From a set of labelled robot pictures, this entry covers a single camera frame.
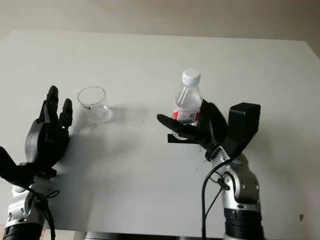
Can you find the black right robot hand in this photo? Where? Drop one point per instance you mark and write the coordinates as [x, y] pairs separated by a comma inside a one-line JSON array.
[[215, 125]]

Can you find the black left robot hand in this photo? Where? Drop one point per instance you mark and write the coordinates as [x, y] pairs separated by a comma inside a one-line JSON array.
[[42, 145]]

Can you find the clear plastic water bottle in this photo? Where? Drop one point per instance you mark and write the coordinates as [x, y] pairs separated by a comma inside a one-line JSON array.
[[187, 100]]

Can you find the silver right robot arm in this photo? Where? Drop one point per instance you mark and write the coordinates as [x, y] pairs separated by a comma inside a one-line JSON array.
[[245, 190]]

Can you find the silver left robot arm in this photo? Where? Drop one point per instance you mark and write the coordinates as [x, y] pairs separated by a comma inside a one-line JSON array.
[[20, 215]]

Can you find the clear glass cup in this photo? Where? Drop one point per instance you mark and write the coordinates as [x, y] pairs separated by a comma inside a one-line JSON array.
[[93, 107]]

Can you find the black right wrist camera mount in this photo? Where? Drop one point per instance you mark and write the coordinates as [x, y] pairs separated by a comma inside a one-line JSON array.
[[243, 122]]

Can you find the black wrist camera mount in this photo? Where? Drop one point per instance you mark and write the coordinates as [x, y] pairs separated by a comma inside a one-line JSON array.
[[17, 172], [243, 122]]

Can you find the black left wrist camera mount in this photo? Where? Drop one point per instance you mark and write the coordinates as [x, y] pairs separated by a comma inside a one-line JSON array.
[[17, 172]]

